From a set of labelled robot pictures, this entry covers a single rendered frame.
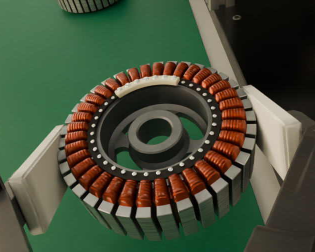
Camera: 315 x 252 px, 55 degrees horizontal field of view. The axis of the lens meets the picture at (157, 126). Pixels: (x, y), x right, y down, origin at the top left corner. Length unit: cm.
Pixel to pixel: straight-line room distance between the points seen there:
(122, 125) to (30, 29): 32
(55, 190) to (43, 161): 2
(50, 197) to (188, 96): 10
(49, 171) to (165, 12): 31
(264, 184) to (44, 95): 25
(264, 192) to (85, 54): 26
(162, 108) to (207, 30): 20
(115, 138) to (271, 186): 12
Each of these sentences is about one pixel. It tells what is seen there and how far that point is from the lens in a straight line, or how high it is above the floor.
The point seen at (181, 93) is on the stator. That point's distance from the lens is 19.
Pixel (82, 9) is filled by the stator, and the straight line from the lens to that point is 47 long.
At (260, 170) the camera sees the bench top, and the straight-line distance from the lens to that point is 25.
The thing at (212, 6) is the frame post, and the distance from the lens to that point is 38.
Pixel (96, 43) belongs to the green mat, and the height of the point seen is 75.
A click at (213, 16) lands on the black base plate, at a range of 39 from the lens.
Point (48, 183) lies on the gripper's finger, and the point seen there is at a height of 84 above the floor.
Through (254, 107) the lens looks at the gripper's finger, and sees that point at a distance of 17.
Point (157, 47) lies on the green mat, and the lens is 37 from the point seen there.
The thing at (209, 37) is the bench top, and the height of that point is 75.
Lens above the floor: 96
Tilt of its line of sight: 49 degrees down
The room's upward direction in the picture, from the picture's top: 15 degrees counter-clockwise
